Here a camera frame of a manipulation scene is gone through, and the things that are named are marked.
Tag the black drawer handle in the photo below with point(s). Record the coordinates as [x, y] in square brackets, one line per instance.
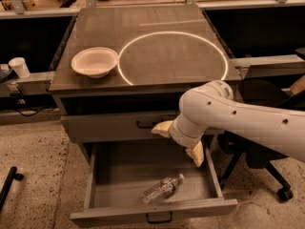
[143, 125]
[159, 218]

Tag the black lower drawer handle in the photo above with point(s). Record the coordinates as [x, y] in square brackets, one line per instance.
[159, 218]

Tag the white paper cup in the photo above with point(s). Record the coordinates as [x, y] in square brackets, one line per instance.
[18, 64]

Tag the white paper bowl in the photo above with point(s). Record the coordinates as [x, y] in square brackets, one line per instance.
[95, 62]

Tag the black upper drawer handle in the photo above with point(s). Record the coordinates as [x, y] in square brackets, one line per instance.
[143, 125]

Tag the dark plate at left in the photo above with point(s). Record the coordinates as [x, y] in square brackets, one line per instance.
[5, 74]

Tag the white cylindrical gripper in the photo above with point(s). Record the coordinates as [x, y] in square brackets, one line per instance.
[178, 135]

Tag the black pole on floor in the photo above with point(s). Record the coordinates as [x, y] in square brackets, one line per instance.
[11, 177]

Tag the grey drawer cabinet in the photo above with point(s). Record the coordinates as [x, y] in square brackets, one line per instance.
[163, 51]

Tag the grey open lower drawer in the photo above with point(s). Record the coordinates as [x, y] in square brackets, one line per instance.
[153, 181]

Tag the grey upper drawer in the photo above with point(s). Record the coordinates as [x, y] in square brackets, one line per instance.
[111, 127]

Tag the clear plastic water bottle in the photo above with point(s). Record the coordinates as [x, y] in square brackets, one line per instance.
[165, 188]

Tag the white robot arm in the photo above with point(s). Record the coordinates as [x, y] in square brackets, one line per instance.
[212, 105]

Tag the black office chair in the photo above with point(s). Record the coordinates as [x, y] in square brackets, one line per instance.
[264, 93]

